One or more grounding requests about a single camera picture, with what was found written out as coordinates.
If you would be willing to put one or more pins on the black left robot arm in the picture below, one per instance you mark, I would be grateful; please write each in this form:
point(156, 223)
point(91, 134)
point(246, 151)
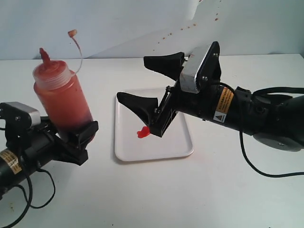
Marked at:
point(12, 161)

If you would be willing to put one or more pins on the red sauce blob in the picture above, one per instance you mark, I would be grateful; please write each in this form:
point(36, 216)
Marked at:
point(144, 132)

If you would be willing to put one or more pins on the white rectangular plastic tray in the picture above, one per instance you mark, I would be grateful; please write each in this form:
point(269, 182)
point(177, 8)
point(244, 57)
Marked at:
point(175, 143)

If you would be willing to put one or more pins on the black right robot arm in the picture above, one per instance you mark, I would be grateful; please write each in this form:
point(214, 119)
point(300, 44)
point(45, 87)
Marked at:
point(272, 116)

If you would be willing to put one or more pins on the red sauce squeeze bottle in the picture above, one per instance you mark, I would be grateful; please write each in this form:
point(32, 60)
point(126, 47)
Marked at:
point(59, 90)

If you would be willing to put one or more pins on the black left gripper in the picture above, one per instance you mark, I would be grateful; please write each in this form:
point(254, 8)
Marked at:
point(42, 145)

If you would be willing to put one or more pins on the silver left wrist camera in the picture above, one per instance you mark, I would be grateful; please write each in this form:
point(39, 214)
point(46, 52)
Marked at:
point(18, 119)

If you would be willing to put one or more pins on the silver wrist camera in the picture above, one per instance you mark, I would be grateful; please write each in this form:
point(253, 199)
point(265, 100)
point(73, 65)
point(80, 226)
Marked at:
point(18, 119)
point(199, 68)

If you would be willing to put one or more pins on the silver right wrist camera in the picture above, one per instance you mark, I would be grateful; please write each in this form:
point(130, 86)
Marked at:
point(199, 68)

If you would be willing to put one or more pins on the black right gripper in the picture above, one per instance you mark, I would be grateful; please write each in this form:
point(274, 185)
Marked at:
point(201, 105)

